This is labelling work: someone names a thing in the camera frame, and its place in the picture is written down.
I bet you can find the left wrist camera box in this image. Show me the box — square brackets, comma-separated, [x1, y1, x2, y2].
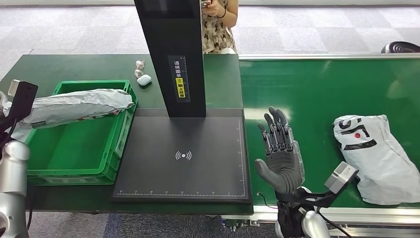
[0, 79, 39, 133]

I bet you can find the black scanner column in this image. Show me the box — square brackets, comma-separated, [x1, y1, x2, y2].
[133, 0, 207, 119]

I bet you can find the person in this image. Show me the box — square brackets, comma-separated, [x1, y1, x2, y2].
[200, 0, 240, 55]

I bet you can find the grey package with red print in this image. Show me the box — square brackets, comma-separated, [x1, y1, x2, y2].
[2, 88, 136, 143]

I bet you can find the person's hand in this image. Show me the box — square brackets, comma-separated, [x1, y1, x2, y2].
[203, 0, 228, 18]

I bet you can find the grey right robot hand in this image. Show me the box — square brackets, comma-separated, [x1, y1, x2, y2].
[254, 106, 306, 195]

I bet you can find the white earbuds case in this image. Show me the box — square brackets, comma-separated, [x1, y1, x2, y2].
[136, 74, 152, 87]

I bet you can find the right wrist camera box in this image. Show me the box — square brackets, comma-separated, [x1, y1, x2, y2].
[308, 160, 359, 208]

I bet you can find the white package with black print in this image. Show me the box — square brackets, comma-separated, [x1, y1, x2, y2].
[332, 114, 420, 206]

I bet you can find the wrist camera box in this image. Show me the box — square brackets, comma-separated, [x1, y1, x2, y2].
[308, 160, 359, 208]
[0, 79, 39, 133]

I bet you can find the white crate side label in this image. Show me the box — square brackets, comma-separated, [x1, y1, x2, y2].
[114, 111, 134, 158]

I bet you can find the black ribbed round object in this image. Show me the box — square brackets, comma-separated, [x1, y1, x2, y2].
[381, 41, 420, 54]

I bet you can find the black yellow column label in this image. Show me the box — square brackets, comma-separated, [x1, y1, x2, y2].
[167, 55, 191, 104]

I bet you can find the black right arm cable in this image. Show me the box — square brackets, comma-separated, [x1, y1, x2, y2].
[315, 208, 354, 238]

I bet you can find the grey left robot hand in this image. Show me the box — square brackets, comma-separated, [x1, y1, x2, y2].
[0, 91, 8, 116]

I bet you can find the green plastic crate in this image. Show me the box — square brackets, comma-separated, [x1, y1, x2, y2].
[24, 79, 138, 186]

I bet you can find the black scanner platform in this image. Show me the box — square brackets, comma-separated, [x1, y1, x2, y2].
[111, 108, 253, 206]

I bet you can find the green conveyor belt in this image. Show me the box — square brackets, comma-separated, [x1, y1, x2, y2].
[220, 52, 420, 238]

